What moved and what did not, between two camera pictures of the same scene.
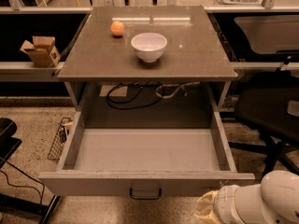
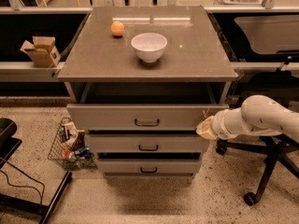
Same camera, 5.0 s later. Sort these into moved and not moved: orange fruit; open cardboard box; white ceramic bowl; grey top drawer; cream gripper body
Moved: cream gripper body; grey top drawer
Not moved: white ceramic bowl; orange fruit; open cardboard box
